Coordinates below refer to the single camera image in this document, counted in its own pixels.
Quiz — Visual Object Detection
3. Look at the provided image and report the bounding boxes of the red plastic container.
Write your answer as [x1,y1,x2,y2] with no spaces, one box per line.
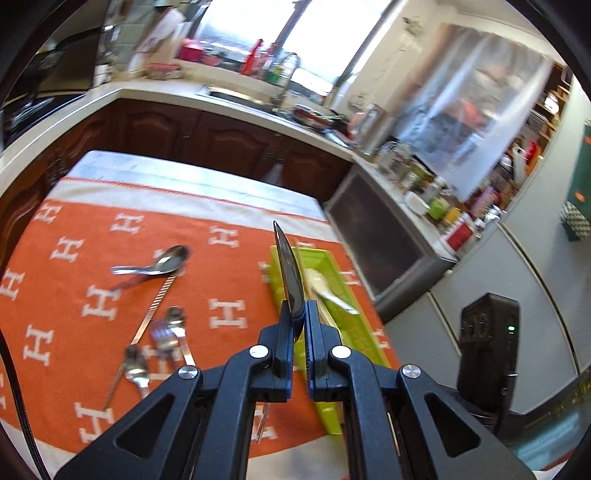
[180,39,207,62]

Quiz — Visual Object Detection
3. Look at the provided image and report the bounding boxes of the red rimmed pan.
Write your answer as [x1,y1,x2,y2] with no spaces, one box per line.
[293,104,348,133]

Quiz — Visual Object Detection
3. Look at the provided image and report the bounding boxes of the white bowl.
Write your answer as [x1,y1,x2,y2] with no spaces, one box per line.
[404,191,432,216]

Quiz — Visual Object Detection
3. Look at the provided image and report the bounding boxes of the stainless steel kettle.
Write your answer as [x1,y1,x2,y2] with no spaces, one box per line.
[353,104,393,156]

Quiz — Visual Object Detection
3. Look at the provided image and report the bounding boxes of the thin handle metal spoon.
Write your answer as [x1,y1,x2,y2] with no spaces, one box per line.
[102,345,151,411]

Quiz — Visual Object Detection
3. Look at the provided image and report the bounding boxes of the small metal spoon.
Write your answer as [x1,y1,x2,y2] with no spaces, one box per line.
[165,306,195,367]

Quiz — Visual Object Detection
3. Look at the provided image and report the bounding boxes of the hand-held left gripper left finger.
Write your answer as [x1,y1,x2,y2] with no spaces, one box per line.
[53,300,296,480]

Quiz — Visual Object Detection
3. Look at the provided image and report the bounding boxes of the red bottle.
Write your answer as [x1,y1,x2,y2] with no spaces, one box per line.
[240,39,265,75]

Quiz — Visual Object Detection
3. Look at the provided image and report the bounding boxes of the green printed bag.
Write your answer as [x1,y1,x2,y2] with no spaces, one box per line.
[561,124,591,241]

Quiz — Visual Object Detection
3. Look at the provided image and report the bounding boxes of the large metal spoon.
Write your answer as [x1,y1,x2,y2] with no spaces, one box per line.
[111,244,191,278]

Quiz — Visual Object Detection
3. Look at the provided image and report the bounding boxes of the metal fork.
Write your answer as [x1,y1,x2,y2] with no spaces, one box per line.
[150,318,179,367]

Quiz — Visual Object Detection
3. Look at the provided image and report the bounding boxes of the cream kitchen countertop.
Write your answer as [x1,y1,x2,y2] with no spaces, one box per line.
[0,69,458,264]

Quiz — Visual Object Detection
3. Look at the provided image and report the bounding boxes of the chrome faucet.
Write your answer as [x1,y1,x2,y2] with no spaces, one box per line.
[272,52,302,114]

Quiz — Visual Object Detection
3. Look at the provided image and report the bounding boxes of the green container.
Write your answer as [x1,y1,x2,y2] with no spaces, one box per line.
[427,196,452,221]

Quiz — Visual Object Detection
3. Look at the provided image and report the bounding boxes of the clear plastic sheet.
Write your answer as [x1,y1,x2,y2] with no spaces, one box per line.
[397,23,555,200]

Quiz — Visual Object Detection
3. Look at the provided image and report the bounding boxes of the bundle of wooden chopsticks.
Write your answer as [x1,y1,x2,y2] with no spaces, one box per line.
[316,299,345,347]

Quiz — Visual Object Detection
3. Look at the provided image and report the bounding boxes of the black cooktop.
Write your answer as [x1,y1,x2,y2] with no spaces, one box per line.
[0,28,112,144]

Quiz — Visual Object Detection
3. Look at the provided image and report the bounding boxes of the ribbed handle metal utensil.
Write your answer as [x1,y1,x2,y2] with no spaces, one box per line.
[130,272,178,347]

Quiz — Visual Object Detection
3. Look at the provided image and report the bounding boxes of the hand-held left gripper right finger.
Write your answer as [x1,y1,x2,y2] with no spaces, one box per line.
[305,300,532,480]

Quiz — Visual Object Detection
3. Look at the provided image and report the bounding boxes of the black braided cable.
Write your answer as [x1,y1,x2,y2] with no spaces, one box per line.
[0,332,49,480]

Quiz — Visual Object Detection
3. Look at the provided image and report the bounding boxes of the dark wooden base cabinets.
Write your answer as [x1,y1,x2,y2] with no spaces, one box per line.
[0,97,356,273]

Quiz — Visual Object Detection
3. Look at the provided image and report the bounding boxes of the grey dish cabinet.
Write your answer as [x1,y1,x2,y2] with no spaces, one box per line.
[323,166,460,319]

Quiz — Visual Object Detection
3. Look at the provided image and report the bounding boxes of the white ceramic spoon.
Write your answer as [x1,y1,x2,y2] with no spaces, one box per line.
[302,268,361,317]

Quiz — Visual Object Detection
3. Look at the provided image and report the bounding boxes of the red labelled box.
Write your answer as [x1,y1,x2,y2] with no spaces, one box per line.
[443,222,477,251]

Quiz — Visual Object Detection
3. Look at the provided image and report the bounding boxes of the kitchen window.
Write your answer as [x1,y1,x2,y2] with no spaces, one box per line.
[198,0,393,93]

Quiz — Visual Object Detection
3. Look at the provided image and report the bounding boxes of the green plastic tray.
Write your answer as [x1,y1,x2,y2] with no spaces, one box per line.
[264,246,392,435]

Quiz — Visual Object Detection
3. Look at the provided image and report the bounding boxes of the orange printed blanket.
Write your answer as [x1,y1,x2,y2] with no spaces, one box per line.
[0,178,402,480]

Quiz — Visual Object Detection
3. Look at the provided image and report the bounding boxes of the grey refrigerator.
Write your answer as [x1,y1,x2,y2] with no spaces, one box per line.
[383,208,591,416]

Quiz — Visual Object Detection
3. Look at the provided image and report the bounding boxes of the glass pitcher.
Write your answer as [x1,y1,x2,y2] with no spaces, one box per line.
[379,141,414,179]

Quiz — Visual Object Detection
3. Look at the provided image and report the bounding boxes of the steel kitchen sink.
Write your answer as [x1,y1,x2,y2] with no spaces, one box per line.
[196,85,278,112]

